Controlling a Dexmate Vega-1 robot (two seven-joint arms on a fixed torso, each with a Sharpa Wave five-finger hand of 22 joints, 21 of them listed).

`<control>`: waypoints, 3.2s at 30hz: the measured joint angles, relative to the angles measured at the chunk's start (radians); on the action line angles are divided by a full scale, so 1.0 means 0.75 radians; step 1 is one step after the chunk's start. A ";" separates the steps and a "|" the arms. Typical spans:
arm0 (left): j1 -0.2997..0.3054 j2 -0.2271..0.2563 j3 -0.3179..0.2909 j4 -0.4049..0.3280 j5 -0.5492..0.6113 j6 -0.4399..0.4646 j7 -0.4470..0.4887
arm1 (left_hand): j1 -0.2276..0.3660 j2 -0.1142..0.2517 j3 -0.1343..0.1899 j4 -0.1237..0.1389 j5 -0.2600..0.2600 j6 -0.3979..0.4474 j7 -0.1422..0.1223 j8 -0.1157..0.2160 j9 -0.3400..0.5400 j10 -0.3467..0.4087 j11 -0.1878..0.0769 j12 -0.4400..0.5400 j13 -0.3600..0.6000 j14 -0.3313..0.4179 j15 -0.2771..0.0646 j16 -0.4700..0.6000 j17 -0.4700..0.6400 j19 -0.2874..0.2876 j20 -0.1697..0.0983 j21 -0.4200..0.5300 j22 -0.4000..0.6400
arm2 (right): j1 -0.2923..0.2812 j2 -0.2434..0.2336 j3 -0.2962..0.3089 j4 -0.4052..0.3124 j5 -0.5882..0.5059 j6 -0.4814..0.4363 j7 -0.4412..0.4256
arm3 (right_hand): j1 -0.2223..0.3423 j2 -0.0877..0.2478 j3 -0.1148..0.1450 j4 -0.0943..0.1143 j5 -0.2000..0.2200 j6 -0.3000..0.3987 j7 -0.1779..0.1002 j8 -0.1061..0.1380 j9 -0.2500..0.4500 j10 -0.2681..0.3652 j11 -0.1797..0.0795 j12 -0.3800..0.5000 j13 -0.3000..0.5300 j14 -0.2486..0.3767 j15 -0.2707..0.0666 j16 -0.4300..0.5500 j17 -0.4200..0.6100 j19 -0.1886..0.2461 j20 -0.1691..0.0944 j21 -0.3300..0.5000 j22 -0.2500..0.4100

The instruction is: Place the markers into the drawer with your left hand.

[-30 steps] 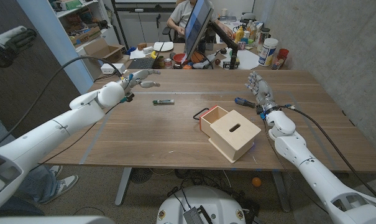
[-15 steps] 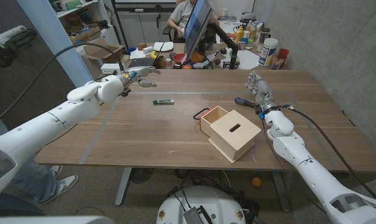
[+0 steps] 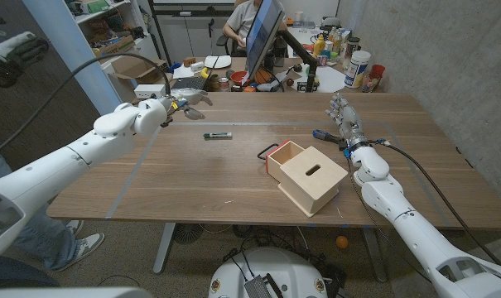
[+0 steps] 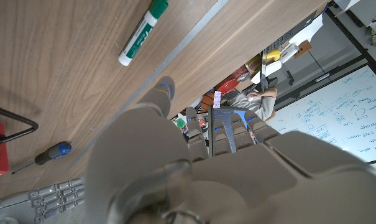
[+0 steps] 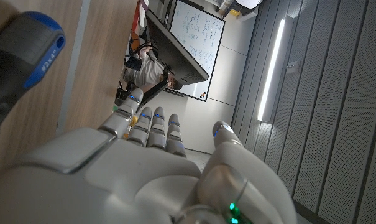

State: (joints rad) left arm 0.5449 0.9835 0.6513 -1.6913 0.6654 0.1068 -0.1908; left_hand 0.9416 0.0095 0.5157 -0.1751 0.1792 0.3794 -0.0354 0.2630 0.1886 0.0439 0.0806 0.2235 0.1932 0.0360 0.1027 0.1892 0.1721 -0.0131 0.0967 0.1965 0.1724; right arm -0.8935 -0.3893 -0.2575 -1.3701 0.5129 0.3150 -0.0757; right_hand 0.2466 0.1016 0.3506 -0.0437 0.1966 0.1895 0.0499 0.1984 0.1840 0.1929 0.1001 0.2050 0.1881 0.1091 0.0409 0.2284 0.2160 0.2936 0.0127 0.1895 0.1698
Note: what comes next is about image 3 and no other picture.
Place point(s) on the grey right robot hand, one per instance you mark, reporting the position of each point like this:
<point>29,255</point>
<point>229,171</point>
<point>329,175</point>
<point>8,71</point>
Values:
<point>349,122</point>

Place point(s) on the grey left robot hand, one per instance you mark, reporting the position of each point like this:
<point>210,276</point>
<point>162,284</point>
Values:
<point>192,96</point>

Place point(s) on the green whiteboard marker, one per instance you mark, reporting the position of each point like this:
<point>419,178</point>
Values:
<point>219,135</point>

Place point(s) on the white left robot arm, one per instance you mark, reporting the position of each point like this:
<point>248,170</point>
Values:
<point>47,174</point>

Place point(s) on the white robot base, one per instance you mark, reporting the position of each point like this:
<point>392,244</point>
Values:
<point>275,265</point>

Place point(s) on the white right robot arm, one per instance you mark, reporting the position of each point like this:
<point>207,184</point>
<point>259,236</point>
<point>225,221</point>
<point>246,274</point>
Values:
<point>403,219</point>

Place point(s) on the wooden drawer with red front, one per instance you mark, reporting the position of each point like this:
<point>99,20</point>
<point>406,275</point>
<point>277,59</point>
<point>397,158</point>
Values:
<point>285,153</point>

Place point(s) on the dark laptop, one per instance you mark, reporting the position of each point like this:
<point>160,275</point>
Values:
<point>188,84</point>

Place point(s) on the metal food can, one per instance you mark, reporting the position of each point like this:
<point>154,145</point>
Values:
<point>224,84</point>

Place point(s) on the white plate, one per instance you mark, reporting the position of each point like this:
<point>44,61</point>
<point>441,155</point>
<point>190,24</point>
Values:
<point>218,62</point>

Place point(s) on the white power box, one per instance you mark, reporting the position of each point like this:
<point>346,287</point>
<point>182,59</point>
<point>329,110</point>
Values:
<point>148,90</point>

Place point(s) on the white paper sheet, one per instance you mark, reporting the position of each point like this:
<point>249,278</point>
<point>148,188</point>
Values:
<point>329,78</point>

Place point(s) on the red bowl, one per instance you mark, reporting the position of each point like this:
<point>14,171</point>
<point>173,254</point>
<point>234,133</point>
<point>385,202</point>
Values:
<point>238,77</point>

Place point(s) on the large white canister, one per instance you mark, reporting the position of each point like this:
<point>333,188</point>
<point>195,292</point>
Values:
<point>356,68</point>

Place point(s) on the open cardboard box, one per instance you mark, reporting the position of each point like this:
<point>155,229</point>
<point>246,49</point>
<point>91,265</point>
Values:
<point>140,70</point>

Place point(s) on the red cup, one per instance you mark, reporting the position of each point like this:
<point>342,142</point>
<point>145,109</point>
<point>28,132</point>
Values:
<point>377,70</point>

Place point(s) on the wooden box with slot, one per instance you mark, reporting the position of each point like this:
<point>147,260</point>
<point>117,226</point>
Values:
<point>312,182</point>

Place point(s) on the black lidded jar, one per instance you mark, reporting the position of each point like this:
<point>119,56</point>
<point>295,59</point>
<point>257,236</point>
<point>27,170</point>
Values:
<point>350,49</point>

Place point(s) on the orange basketball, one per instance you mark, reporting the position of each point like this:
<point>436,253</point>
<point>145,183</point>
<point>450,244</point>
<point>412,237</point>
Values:
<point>262,76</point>

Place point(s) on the yellow mustard bottle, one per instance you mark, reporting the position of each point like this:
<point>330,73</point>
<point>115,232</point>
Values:
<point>319,46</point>

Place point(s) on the printed cardboard box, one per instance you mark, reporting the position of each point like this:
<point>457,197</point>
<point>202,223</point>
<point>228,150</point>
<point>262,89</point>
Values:
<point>115,47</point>

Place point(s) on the seated person in grey shirt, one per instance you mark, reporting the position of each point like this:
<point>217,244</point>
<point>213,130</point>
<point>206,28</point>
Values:
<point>242,18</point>

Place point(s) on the tilted computer monitor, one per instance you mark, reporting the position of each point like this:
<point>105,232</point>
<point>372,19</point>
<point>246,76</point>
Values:
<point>262,33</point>

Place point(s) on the orange ball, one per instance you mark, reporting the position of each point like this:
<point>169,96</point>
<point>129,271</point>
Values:
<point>342,242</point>

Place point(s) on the white shelf unit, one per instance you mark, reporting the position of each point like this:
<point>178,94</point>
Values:
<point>105,11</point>

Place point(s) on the grey table leg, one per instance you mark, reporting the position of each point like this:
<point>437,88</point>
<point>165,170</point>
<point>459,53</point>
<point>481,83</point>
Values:
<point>164,248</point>
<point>374,254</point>

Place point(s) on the black metal rack frame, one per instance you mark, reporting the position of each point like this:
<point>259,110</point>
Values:
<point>159,33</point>

